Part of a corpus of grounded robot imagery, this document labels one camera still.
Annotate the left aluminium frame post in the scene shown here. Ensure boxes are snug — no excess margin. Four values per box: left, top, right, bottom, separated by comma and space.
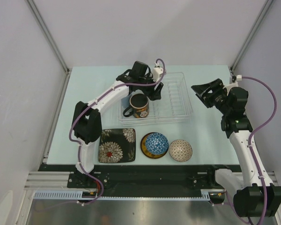
25, 0, 70, 74

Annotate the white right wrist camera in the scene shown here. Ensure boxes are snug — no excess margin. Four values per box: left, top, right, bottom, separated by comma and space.
223, 75, 242, 95

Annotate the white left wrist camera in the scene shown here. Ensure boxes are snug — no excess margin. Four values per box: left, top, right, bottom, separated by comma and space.
151, 62, 166, 83

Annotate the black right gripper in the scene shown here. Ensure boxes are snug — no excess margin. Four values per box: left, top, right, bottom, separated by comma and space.
191, 78, 231, 115

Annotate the yellow round saucer plate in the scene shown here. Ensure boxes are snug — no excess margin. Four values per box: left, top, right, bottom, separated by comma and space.
140, 132, 168, 159

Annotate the right aluminium frame post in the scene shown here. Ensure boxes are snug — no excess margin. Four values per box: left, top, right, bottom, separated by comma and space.
229, 0, 275, 74

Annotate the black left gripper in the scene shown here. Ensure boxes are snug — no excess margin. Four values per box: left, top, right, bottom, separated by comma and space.
138, 72, 163, 101

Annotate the white slotted cable duct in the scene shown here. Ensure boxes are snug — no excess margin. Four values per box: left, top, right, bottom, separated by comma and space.
34, 189, 224, 201

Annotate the aluminium frame post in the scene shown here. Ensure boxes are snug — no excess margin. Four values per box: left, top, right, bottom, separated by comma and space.
25, 0, 70, 74
229, 0, 275, 74

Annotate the black floral square plate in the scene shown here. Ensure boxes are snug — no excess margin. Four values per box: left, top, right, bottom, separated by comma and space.
98, 128, 136, 164

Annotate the brown lattice pattern bowl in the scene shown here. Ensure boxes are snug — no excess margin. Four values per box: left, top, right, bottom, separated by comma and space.
169, 139, 192, 162

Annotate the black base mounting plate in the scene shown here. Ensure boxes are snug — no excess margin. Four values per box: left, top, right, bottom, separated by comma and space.
38, 164, 243, 190

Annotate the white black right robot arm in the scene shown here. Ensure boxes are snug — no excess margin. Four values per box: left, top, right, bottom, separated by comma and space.
191, 79, 281, 218

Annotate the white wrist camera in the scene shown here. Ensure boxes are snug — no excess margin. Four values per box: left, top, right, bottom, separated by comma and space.
223, 75, 242, 95
151, 62, 166, 83

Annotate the blue triangle pattern bowl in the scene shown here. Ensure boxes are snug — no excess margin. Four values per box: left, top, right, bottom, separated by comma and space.
145, 132, 169, 155

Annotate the red black lacquer cup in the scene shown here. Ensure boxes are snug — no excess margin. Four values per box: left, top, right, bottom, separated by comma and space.
123, 93, 149, 119

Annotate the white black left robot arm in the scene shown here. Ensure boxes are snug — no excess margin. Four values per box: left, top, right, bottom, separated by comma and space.
69, 59, 166, 188

